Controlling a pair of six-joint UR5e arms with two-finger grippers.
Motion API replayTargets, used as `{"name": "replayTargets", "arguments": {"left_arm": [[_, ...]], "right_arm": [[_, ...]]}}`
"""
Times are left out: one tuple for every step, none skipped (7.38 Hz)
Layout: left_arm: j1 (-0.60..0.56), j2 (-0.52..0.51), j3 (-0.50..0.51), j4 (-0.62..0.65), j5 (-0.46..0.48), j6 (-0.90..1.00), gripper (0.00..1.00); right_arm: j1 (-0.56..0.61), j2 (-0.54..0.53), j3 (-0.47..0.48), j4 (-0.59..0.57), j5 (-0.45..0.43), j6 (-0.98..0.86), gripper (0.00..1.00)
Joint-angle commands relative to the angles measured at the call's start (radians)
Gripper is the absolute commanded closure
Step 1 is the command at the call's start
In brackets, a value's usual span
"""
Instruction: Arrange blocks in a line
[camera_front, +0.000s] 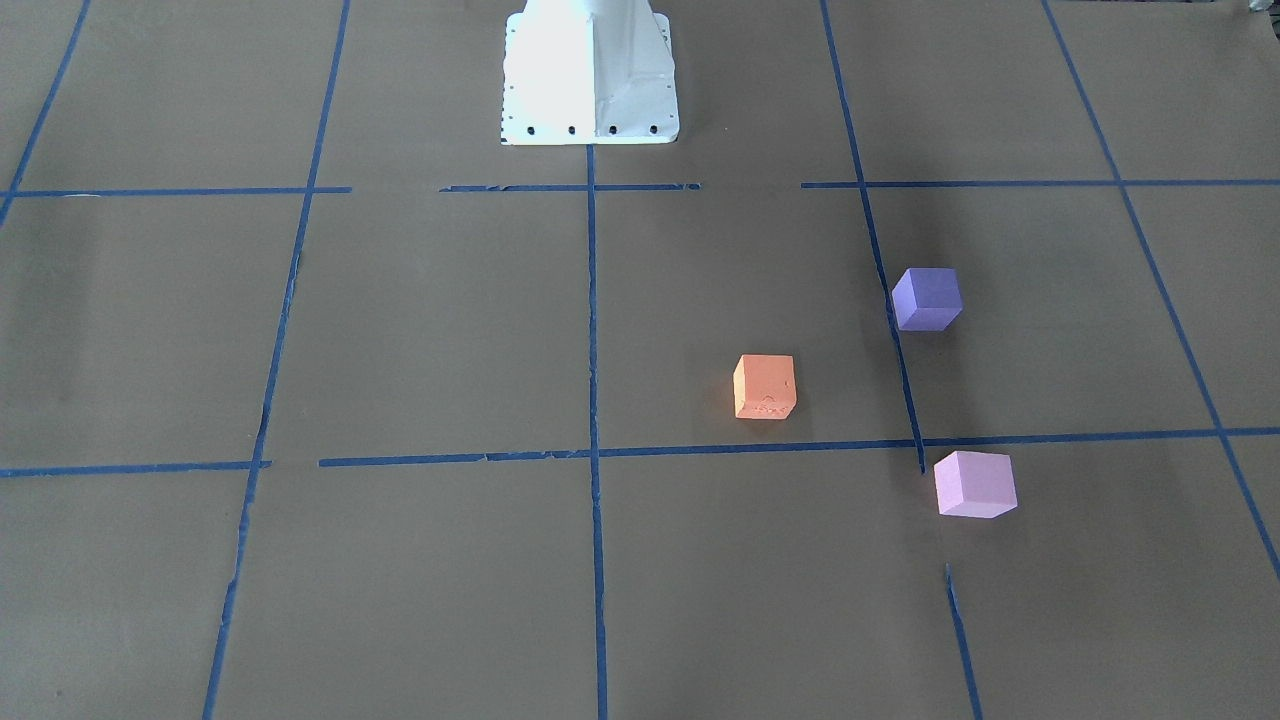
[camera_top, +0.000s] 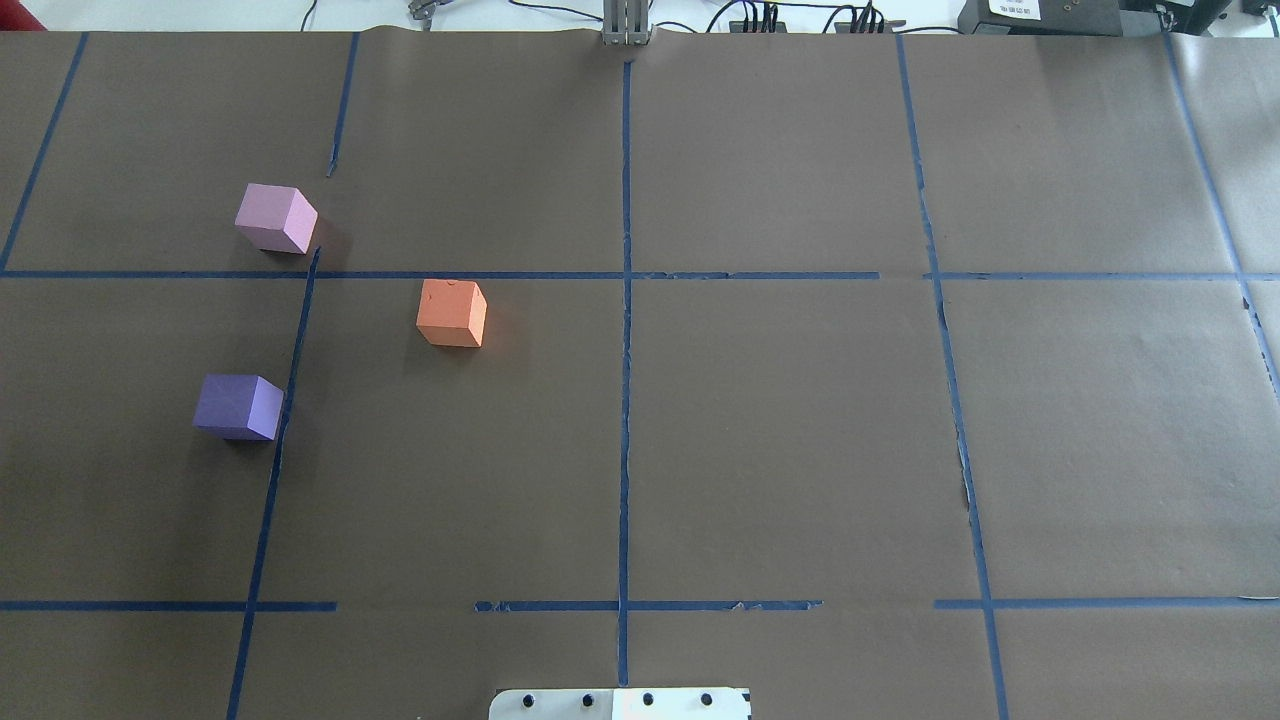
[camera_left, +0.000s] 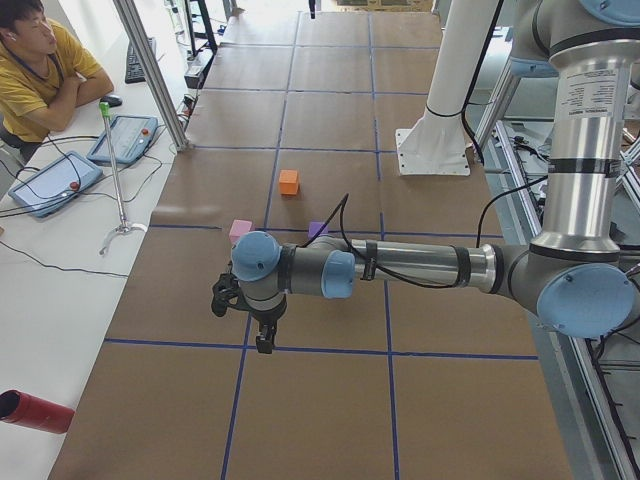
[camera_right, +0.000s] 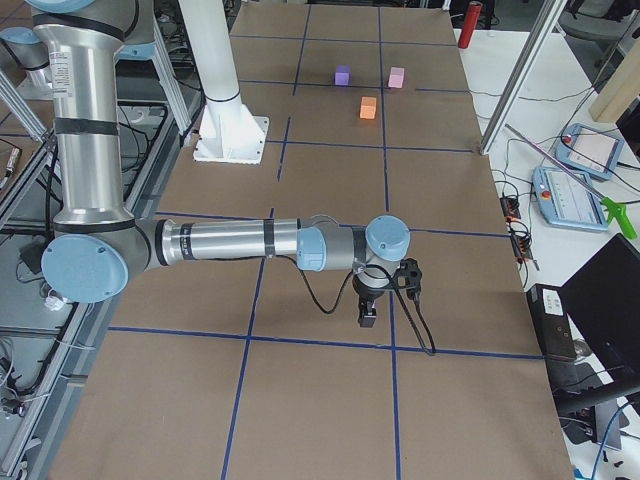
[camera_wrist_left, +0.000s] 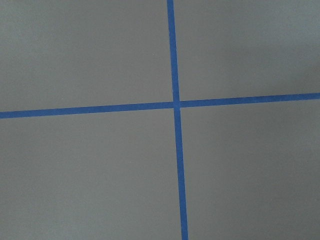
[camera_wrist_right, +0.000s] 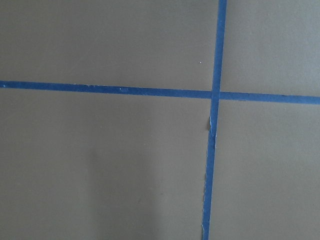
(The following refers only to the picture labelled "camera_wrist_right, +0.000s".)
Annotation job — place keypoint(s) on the long horizontal blue tape strip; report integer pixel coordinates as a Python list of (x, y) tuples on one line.
[(161, 92)]

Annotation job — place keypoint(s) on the vertical blue tape strip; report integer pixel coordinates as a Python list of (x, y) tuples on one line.
[(213, 118)]

